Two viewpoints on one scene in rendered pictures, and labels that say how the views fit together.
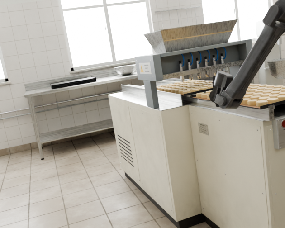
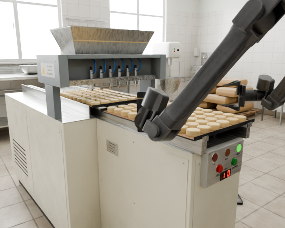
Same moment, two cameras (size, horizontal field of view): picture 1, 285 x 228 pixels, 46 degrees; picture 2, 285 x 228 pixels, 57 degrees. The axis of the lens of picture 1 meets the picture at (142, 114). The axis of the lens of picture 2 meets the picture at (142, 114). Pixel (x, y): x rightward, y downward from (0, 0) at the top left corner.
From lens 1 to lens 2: 65 cm
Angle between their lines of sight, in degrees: 20
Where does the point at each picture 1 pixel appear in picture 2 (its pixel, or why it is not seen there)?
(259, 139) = (184, 174)
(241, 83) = (185, 109)
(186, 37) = (100, 40)
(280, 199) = not seen: outside the picture
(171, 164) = (70, 186)
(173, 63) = (83, 68)
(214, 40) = (129, 49)
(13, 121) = not seen: outside the picture
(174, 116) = (79, 130)
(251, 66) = (203, 86)
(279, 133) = (208, 168)
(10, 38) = not seen: outside the picture
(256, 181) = (173, 220)
